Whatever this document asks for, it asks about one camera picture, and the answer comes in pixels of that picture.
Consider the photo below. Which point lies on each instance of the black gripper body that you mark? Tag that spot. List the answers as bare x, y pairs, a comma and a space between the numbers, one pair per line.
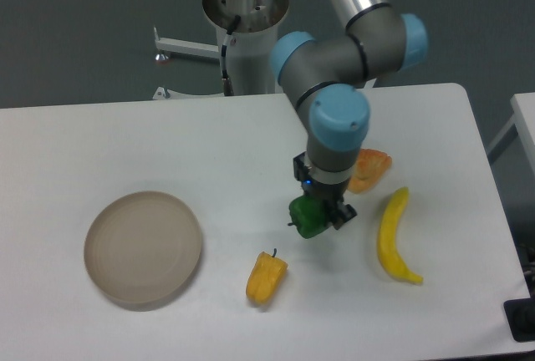
325, 186

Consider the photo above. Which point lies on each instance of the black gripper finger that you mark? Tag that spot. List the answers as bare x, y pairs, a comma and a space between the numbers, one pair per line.
340, 213

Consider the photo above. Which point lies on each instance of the green bell pepper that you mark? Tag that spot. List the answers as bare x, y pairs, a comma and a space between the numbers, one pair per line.
309, 215

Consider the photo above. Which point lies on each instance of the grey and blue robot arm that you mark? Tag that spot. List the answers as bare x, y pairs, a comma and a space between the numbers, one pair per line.
337, 118

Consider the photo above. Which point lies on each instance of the yellow bell pepper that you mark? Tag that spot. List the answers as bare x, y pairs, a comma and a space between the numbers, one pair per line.
265, 278

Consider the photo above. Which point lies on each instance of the orange pumpkin slice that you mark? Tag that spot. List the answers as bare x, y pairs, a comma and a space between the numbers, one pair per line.
369, 168

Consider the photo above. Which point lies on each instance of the yellow banana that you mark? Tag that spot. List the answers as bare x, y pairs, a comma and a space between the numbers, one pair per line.
386, 246

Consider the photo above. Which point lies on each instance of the beige round plate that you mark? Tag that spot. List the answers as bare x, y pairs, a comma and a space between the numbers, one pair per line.
142, 250

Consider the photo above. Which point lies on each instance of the white side table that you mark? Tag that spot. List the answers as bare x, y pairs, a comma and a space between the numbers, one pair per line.
519, 125

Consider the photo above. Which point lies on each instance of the black device at edge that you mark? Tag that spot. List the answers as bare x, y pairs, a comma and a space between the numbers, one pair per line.
520, 318

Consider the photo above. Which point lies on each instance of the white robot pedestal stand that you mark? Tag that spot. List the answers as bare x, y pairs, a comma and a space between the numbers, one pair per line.
253, 59

